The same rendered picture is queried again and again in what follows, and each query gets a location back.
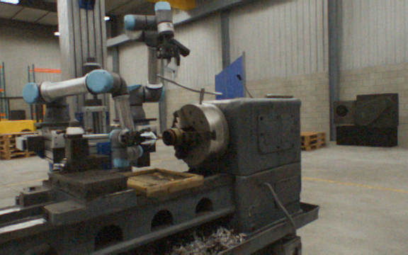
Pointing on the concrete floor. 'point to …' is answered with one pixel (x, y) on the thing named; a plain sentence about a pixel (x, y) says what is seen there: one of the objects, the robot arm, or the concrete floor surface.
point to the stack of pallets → (9, 146)
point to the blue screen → (231, 87)
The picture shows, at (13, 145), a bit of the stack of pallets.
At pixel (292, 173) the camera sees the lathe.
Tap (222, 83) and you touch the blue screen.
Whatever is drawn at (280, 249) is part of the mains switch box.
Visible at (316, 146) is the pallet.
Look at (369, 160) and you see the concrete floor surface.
